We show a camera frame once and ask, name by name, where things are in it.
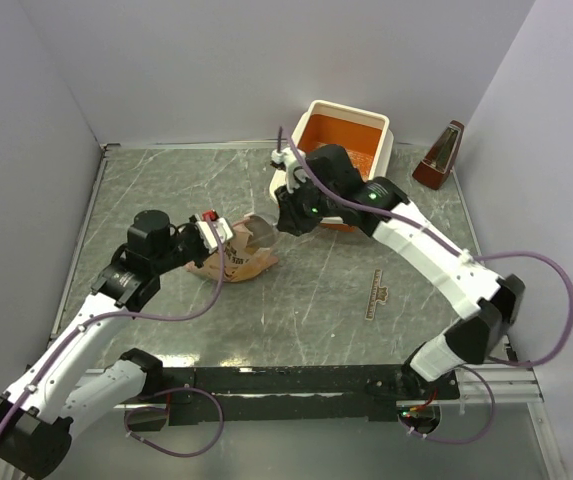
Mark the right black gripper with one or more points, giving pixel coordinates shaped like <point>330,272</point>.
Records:
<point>289,218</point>

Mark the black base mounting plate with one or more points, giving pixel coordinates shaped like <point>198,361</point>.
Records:
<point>189,408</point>

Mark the aluminium rail frame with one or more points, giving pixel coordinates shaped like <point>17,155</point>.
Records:
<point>496,382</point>

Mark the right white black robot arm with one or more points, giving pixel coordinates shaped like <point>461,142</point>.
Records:
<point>485,302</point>

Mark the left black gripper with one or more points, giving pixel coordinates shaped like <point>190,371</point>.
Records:
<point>191,227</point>

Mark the beige litter granules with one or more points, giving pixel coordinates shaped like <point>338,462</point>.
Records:
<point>364,161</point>

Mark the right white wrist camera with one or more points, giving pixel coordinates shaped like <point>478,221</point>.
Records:
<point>287,161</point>

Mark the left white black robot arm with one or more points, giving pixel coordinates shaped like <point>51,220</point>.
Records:
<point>47,408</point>

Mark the brown wooden metronome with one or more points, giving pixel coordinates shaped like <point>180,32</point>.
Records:
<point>438,163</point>

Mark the metal litter scoop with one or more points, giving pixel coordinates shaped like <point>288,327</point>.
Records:
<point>262,228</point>

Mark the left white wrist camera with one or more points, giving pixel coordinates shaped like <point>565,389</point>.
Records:
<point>214,230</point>

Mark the peach cat litter bag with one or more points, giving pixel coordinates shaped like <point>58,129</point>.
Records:
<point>243,263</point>

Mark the white orange litter box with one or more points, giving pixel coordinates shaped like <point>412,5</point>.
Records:
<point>325,132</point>

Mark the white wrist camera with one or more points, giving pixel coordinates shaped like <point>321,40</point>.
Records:
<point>214,230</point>
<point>287,161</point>

